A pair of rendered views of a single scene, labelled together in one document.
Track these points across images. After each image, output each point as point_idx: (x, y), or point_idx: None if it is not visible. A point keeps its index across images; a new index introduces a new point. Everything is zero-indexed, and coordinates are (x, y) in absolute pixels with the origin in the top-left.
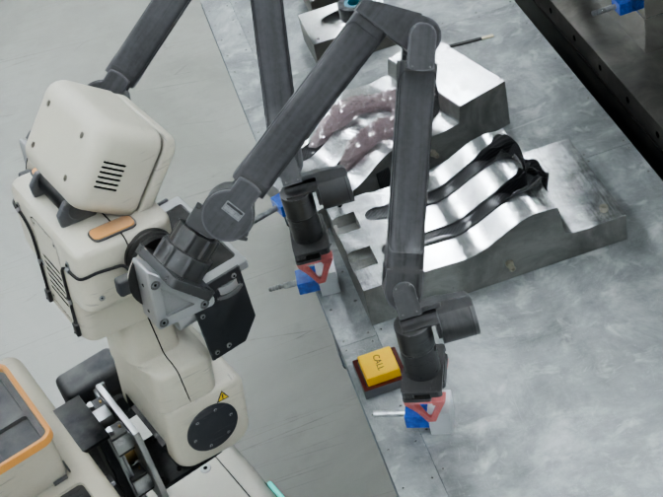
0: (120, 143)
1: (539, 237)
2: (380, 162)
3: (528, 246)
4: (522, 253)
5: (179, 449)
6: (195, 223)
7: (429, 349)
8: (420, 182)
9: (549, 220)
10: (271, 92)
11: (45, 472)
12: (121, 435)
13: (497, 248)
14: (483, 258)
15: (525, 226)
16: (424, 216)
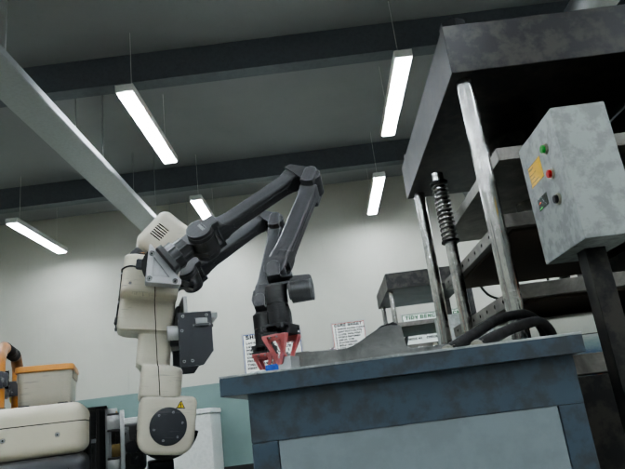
0: (169, 219)
1: (390, 344)
2: None
3: (383, 350)
4: (379, 355)
5: (141, 430)
6: (184, 238)
7: (281, 300)
8: (297, 225)
9: (395, 333)
10: (262, 272)
11: (57, 392)
12: (114, 414)
13: (363, 346)
14: (354, 352)
15: (380, 333)
16: (295, 239)
